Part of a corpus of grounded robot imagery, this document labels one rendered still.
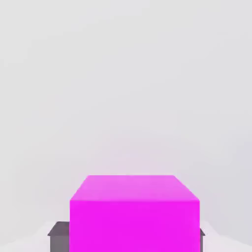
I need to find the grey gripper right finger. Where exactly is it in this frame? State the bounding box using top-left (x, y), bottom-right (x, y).
top-left (199, 220), bottom-right (252, 252)

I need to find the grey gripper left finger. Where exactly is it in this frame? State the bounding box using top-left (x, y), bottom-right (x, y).
top-left (0, 221), bottom-right (71, 252)

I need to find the small magenta cube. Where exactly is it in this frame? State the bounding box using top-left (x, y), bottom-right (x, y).
top-left (69, 174), bottom-right (201, 252)

